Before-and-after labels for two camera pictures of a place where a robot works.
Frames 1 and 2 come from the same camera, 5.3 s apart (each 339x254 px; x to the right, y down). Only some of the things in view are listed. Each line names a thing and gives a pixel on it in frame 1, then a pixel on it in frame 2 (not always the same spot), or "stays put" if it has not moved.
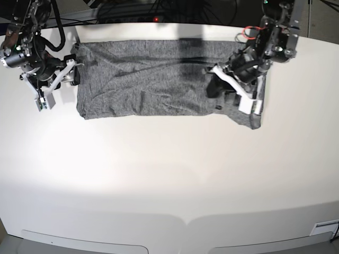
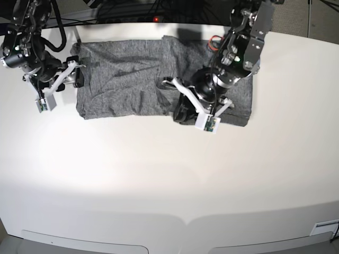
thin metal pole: x=309 y=19 stays put
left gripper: x=49 y=72 stays put
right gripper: x=237 y=77 → x=210 y=84
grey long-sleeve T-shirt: x=137 y=78 stays put
